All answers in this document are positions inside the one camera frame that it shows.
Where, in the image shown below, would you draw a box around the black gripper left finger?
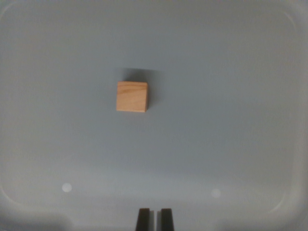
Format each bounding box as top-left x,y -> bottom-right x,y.
135,207 -> 155,231

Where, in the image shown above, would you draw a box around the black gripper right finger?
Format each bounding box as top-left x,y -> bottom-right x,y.
156,208 -> 176,231

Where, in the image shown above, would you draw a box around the wooden cube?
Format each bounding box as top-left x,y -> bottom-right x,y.
116,81 -> 148,113

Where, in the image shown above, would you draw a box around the grey plastic tray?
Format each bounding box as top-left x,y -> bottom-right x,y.
0,0 -> 308,231

